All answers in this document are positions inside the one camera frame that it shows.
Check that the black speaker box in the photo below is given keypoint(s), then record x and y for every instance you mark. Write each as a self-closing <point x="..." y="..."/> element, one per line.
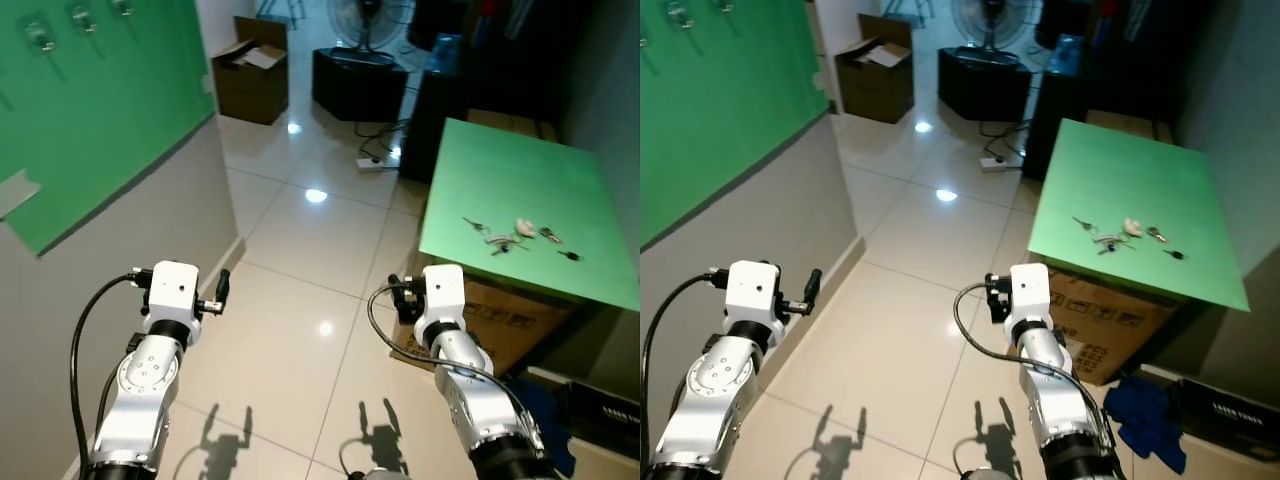
<point x="358" y="88"/>
<point x="985" y="88"/>

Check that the pair of silver keys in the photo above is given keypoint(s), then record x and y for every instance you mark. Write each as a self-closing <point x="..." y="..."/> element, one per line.
<point x="550" y="235"/>
<point x="1157" y="234"/>

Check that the grey adhesive tape strip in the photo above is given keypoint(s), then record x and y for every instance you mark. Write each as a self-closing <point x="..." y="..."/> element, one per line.
<point x="18" y="192"/>

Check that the small black key fob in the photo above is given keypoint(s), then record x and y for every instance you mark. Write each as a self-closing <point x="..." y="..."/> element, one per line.
<point x="570" y="256"/>
<point x="1174" y="254"/>

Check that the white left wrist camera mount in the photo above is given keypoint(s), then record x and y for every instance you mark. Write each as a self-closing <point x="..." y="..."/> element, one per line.
<point x="755" y="290"/>
<point x="172" y="290"/>

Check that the clear wall hook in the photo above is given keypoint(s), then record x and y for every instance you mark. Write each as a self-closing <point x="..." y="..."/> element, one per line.
<point x="122" y="6"/>
<point x="40" y="35"/>
<point x="722" y="5"/>
<point x="680" y="13"/>
<point x="83" y="18"/>

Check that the white power strip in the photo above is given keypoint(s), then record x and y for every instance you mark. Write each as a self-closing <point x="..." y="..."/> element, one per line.
<point x="374" y="164"/>
<point x="996" y="163"/>

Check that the black printed box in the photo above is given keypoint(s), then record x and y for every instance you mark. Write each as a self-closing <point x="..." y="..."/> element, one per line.
<point x="1225" y="415"/>
<point x="605" y="415"/>

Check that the green table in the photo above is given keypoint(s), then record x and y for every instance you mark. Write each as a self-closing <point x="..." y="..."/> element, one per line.
<point x="1130" y="180"/>
<point x="520" y="180"/>

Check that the open brown cardboard box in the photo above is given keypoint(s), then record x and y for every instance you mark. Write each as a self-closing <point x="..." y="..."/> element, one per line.
<point x="870" y="95"/>
<point x="245" y="95"/>

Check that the printed brown cardboard box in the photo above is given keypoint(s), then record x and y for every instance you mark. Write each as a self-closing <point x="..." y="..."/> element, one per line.
<point x="1110" y="320"/>
<point x="510" y="320"/>

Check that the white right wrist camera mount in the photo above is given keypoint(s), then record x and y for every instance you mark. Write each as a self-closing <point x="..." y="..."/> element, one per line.
<point x="1030" y="295"/>
<point x="443" y="295"/>

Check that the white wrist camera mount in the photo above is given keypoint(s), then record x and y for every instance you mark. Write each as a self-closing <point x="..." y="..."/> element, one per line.
<point x="1030" y="295"/>
<point x="755" y="290"/>
<point x="443" y="295"/>
<point x="172" y="290"/>

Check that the flat brown cardboard box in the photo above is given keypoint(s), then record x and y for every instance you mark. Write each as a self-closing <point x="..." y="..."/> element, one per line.
<point x="1130" y="122"/>
<point x="510" y="122"/>

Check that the green wall board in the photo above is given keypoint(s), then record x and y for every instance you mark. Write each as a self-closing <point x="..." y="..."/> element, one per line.
<point x="100" y="100"/>
<point x="720" y="100"/>

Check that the black cabinet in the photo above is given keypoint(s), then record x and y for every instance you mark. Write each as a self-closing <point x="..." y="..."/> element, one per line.
<point x="480" y="70"/>
<point x="1110" y="70"/>

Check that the blue translucent container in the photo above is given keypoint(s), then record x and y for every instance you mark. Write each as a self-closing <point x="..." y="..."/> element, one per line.
<point x="1067" y="55"/>
<point x="447" y="55"/>

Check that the standing electric fan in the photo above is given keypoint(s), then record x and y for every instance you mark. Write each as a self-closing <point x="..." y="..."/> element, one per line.
<point x="375" y="22"/>
<point x="995" y="22"/>

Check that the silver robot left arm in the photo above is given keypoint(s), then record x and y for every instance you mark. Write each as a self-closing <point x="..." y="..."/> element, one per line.
<point x="140" y="390"/>
<point x="715" y="390"/>

